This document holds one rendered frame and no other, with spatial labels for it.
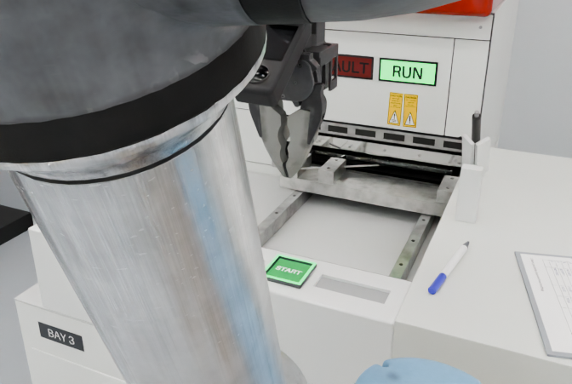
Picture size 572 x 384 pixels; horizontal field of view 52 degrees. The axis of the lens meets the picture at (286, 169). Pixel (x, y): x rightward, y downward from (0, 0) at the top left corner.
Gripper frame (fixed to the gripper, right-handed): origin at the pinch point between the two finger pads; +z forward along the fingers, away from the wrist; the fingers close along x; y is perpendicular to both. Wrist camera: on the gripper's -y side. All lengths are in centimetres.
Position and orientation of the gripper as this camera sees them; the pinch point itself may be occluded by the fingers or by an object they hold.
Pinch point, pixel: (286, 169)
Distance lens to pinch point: 69.2
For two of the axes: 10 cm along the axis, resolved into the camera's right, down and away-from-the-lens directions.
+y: 4.1, -3.5, 8.4
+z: 0.0, 9.2, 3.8
